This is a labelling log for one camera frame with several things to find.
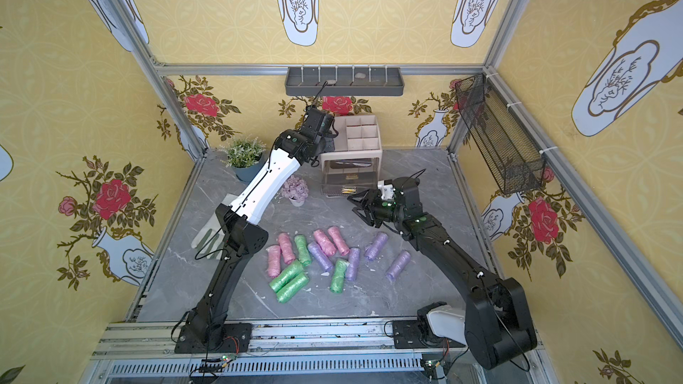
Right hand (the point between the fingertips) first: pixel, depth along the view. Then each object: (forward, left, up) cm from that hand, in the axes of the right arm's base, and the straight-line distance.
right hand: (348, 206), depth 78 cm
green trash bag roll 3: (-19, +17, -18) cm, 31 cm away
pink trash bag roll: (-10, +24, -18) cm, 32 cm away
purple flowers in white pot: (+13, +19, -11) cm, 25 cm away
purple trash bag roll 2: (-12, -2, -19) cm, 22 cm away
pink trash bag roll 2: (-5, +21, -18) cm, 28 cm away
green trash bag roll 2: (-15, +19, -18) cm, 30 cm away
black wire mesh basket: (+17, -52, +2) cm, 55 cm away
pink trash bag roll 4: (-2, +3, -18) cm, 19 cm away
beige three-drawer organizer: (+27, -2, +3) cm, 27 cm away
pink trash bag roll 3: (-3, +8, -18) cm, 20 cm away
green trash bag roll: (-7, +15, -18) cm, 24 cm away
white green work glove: (-4, +48, -19) cm, 52 cm away
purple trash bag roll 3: (-1, -11, -19) cm, 22 cm away
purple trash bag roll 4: (-10, -17, -19) cm, 27 cm away
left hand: (+23, +7, +4) cm, 24 cm away
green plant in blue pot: (+23, +39, -4) cm, 46 cm away
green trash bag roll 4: (-16, +3, -18) cm, 24 cm away
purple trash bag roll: (-8, +9, -19) cm, 22 cm away
